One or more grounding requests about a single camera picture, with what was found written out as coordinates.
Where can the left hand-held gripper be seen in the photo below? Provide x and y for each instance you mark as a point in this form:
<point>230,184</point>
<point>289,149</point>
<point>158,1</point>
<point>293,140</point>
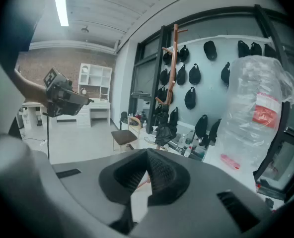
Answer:
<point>58,95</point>

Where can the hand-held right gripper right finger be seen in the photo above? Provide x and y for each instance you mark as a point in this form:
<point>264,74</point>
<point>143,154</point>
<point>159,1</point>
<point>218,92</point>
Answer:
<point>169,180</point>

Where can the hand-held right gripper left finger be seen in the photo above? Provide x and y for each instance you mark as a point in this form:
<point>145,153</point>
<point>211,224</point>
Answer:
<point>117,182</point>

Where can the brown wooden coat stand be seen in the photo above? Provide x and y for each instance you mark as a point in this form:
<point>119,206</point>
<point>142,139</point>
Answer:
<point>173,66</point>

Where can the person's left forearm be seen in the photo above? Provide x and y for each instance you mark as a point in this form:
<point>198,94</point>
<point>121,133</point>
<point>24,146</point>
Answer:
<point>31,89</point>

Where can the white desk with shelf hutch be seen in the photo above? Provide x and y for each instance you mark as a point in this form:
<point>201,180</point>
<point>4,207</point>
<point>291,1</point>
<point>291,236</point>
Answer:
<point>95,103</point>

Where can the clear plastic bottle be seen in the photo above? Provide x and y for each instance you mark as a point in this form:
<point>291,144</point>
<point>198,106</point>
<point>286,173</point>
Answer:
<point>182,142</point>
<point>187,152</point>

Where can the black bag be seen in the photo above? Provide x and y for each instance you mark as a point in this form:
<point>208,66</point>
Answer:
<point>124,117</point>

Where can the wooden chair with dark seat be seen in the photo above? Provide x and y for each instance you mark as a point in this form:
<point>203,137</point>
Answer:
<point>124,136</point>

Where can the black tripod pole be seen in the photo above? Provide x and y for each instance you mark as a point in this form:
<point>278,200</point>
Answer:
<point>48,135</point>

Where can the small white table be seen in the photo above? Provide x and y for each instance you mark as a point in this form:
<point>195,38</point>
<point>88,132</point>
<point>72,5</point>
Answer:
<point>30,113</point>

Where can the person's white shirt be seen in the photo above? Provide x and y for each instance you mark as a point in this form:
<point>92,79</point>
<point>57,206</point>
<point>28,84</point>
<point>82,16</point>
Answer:
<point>1,95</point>

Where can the long ceiling light strip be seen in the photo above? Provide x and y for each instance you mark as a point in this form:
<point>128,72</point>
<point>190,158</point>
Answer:
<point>60,4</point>

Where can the group of black caps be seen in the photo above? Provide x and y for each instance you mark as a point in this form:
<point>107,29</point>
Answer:
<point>194,76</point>

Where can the clear plastic wrapped roll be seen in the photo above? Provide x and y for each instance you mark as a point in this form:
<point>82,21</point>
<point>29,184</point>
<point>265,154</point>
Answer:
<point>251,108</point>

